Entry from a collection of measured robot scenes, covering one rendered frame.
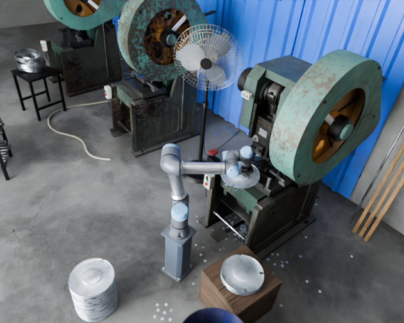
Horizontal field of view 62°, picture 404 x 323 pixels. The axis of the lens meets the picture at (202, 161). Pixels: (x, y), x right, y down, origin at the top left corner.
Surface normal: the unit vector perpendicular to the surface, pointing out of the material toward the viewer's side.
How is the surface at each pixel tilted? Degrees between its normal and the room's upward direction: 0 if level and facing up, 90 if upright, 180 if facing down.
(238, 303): 0
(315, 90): 44
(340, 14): 90
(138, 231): 0
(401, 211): 90
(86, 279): 0
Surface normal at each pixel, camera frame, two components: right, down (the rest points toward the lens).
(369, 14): -0.77, 0.34
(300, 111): -0.64, -0.07
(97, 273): 0.07, -0.79
